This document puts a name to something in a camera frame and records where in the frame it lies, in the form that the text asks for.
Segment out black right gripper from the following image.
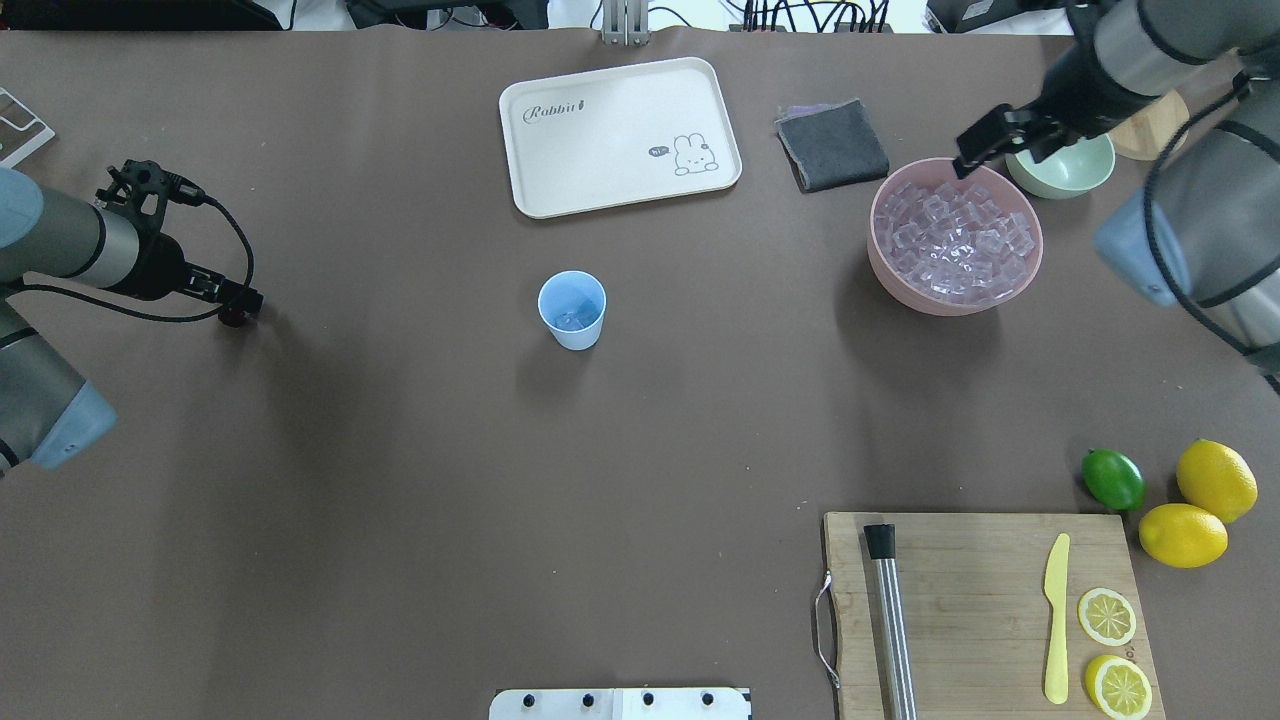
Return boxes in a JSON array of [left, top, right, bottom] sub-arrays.
[[952, 44, 1121, 181]]

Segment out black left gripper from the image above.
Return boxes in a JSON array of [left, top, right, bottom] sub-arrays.
[[95, 160, 264, 319]]

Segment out clear ice cubes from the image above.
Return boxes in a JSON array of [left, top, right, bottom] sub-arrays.
[[870, 179, 1041, 309]]

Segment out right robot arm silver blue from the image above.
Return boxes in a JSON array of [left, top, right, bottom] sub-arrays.
[[952, 1, 1279, 388]]

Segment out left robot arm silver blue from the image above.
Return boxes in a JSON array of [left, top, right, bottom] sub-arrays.
[[1, 160, 264, 471]]

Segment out wooden cup tree stand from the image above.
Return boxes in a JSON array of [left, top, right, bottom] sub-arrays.
[[1107, 90, 1190, 161]]

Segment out light blue plastic cup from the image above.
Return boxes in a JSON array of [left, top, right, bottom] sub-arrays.
[[538, 269, 608, 351]]

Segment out mint green bowl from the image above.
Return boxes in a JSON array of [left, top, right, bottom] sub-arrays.
[[1006, 135, 1116, 200]]

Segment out pink bowl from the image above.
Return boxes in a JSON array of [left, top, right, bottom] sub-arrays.
[[867, 158, 1044, 316]]

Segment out folded grey cloth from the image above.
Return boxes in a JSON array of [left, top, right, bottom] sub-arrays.
[[774, 97, 890, 193]]

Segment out green lime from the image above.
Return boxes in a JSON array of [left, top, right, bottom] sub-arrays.
[[1080, 448, 1147, 512]]

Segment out cream rabbit serving tray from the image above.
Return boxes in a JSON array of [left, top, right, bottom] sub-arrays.
[[498, 56, 742, 220]]

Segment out yellow lemon far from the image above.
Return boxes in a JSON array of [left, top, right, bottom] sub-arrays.
[[1175, 438, 1260, 524]]

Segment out yellow lemon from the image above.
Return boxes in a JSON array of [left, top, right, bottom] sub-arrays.
[[1175, 438, 1260, 524], [1138, 503, 1229, 569]]

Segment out steel muddler black tip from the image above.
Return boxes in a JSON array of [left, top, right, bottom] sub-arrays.
[[863, 523, 919, 719]]

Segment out yellow lemon near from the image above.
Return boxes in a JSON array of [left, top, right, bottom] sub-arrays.
[[1138, 503, 1229, 569]]

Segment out yellow plastic knife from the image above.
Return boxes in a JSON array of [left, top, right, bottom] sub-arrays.
[[1043, 533, 1071, 705]]

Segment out wooden cutting board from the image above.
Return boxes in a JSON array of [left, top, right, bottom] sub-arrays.
[[823, 512, 1142, 719]]

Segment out lemon slice upper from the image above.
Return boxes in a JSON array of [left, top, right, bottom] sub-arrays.
[[1076, 587, 1138, 647]]

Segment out lemon half lower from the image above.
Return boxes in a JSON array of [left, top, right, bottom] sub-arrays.
[[1084, 653, 1155, 719]]

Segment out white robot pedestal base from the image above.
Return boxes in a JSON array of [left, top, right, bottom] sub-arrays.
[[488, 685, 754, 719]]

